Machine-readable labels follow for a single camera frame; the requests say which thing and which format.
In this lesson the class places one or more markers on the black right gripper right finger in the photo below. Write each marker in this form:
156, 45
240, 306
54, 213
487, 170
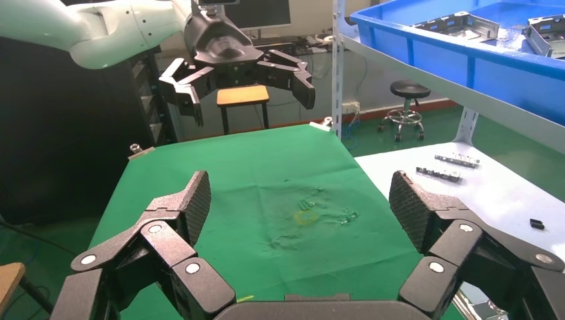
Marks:
450, 238

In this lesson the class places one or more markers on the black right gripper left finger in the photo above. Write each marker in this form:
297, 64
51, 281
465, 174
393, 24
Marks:
167, 238

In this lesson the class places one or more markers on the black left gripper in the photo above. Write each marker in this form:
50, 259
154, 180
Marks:
220, 48

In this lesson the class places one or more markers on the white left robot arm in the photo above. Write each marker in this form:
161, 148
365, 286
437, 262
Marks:
66, 26

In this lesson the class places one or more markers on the wooden stool black legs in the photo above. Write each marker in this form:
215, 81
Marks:
242, 95

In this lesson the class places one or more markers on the white lower shelf board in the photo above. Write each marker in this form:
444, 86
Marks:
494, 198

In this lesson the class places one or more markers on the small metal comb strip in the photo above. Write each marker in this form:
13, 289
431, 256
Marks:
439, 174
457, 160

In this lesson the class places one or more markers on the black computer monitor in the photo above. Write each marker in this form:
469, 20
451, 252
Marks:
265, 13

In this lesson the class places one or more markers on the small black plastic piece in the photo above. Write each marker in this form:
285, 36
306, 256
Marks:
536, 224

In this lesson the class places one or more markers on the black metal rack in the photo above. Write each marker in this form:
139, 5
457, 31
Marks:
148, 101

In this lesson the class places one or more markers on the silver binder clip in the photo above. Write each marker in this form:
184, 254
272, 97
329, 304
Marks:
141, 153
324, 123

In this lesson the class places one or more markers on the green table cloth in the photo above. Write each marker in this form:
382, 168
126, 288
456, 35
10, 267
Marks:
265, 168

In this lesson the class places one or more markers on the black cabinet panel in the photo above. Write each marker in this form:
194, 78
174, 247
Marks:
66, 132

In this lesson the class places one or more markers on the black round swivel stool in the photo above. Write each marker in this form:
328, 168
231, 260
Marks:
409, 89

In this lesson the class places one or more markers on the wooden seat stool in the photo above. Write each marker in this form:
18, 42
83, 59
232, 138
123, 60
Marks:
9, 278

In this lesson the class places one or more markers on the blue plastic bin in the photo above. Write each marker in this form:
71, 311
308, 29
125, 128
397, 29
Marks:
441, 62

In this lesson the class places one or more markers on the clear plastic film scrap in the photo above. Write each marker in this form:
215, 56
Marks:
512, 34

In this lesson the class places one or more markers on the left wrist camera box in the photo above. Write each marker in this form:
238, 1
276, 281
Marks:
216, 2

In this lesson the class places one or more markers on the slotted white shelf post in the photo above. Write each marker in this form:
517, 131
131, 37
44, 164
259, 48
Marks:
467, 126
337, 66

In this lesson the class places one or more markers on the white wall socket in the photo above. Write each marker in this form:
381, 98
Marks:
351, 108

